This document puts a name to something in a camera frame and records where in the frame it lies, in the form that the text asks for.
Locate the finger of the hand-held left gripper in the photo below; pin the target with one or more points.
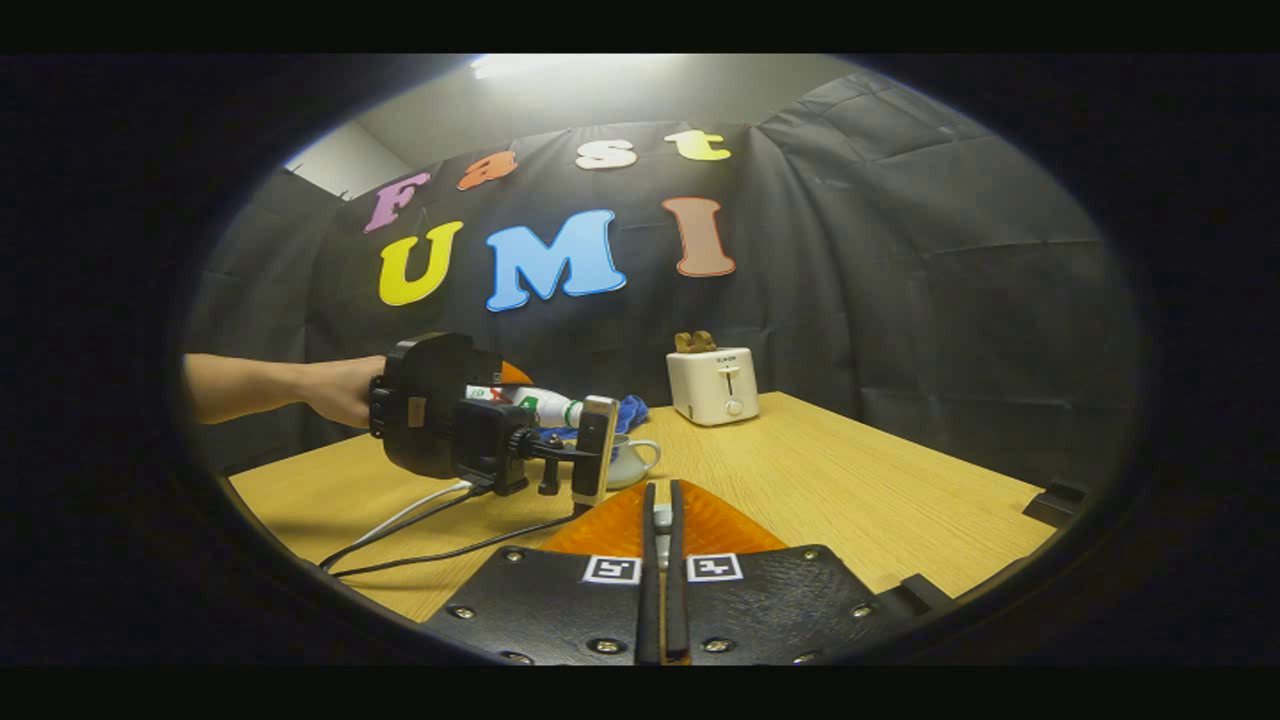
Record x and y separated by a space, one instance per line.
515 375

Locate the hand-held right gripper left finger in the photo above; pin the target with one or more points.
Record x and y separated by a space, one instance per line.
650 600

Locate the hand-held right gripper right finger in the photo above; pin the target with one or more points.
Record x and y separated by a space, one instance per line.
677 600

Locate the white green-label water bottle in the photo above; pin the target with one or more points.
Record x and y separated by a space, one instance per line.
545 408

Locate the white blue-patterned teacup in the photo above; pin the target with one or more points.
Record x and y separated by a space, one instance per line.
630 465

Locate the blue towel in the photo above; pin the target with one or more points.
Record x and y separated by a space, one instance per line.
630 410

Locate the white toaster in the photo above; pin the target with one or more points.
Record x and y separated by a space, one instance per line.
712 385

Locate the black backdrop cloth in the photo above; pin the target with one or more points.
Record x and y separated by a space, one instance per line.
900 280

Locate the black table edge bracket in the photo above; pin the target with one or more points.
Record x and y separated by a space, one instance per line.
925 595
1055 503

